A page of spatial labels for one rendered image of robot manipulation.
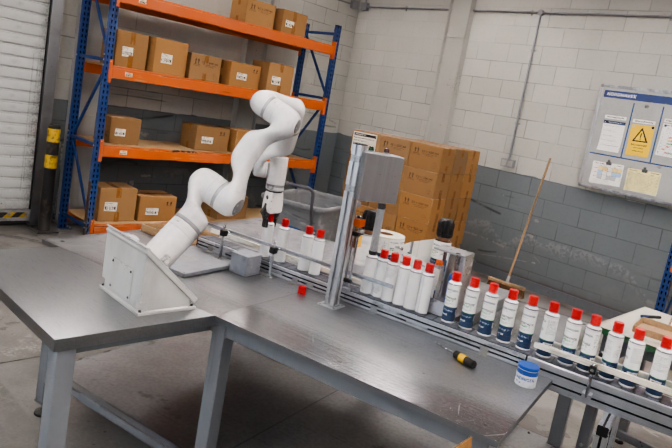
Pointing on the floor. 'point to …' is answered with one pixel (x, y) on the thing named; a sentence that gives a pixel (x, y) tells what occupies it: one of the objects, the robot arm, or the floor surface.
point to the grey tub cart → (311, 210)
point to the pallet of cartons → (424, 185)
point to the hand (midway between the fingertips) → (269, 222)
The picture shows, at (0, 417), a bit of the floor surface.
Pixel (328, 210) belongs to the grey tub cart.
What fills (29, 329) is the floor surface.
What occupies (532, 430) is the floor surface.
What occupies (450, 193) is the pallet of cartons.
